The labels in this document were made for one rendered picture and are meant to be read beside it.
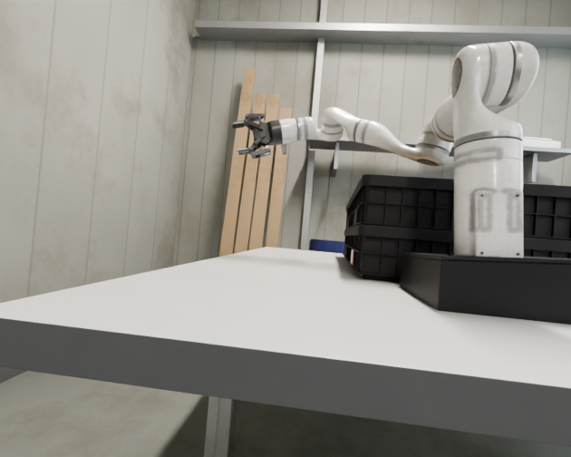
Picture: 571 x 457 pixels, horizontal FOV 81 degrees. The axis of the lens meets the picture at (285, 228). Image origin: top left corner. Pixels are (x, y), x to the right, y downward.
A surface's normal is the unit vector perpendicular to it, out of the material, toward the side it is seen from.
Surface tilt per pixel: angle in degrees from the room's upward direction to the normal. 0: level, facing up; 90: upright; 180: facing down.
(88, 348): 90
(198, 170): 90
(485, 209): 89
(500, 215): 89
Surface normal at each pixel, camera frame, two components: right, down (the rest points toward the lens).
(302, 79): -0.11, -0.02
